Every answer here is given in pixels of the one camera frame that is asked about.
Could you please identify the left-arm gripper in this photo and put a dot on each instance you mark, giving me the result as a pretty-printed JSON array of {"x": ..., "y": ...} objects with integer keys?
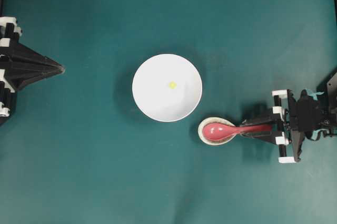
[{"x": 12, "y": 52}]

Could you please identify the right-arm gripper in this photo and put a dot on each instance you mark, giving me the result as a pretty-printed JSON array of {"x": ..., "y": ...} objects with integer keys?
[{"x": 275, "y": 115}]

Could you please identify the pink plastic spoon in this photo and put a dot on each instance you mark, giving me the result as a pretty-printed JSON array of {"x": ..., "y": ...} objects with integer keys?
[{"x": 220, "y": 131}]

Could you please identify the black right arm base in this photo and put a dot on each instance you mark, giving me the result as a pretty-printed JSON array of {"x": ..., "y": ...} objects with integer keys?
[{"x": 328, "y": 87}]

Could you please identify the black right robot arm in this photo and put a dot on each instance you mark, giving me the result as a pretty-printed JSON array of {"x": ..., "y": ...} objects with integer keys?
[{"x": 295, "y": 121}]

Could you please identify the speckled ceramic spoon rest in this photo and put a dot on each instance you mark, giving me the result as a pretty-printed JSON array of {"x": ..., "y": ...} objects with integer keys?
[{"x": 213, "y": 120}]

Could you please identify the yellow hexagonal prism block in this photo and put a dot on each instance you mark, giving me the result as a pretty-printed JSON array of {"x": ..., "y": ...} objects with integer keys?
[{"x": 172, "y": 85}]

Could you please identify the white round bowl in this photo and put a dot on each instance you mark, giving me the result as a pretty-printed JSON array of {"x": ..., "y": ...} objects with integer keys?
[{"x": 151, "y": 92}]

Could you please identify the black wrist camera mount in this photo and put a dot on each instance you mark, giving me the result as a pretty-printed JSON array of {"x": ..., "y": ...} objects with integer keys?
[{"x": 308, "y": 119}]

